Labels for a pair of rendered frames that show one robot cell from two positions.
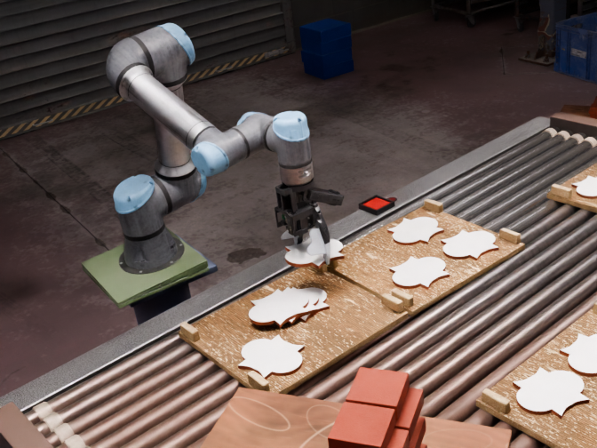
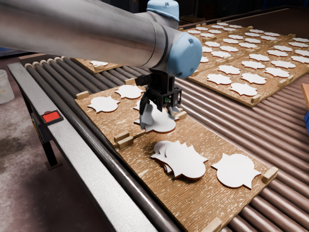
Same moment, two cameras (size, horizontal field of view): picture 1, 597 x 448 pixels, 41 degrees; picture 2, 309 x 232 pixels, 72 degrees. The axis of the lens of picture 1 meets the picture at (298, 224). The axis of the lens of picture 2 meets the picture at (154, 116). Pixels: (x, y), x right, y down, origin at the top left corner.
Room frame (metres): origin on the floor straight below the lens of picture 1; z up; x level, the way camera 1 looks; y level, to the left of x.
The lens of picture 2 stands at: (1.68, 0.54, 1.46)
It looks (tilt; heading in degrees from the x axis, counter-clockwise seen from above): 35 degrees down; 268
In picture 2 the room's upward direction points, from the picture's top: straight up
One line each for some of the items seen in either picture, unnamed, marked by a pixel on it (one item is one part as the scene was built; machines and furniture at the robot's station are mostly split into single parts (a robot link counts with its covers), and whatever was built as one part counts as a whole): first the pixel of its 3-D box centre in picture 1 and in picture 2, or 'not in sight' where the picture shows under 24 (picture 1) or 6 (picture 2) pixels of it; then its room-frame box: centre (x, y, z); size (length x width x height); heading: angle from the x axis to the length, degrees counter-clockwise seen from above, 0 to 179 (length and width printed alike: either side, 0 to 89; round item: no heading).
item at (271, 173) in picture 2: (258, 382); (269, 174); (1.33, 0.12, 0.95); 0.06 x 0.02 x 0.03; 36
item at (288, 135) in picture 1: (291, 139); (161, 26); (1.65, -0.01, 1.35); 0.09 x 0.08 x 0.11; 39
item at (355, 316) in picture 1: (292, 324); (191, 161); (1.55, 0.04, 0.93); 0.41 x 0.35 x 0.02; 126
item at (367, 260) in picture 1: (419, 254); (126, 107); (1.79, -0.30, 0.93); 0.41 x 0.35 x 0.02; 125
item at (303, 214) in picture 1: (298, 204); (163, 85); (1.65, 0.00, 1.19); 0.09 x 0.08 x 0.12; 124
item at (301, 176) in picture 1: (297, 172); not in sight; (1.65, -0.01, 1.27); 0.08 x 0.08 x 0.05
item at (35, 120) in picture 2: not in sight; (46, 125); (2.24, -0.39, 0.77); 0.14 x 0.11 x 0.18; 128
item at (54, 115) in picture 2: (376, 205); (51, 118); (2.11, -0.24, 0.92); 0.06 x 0.06 x 0.01; 38
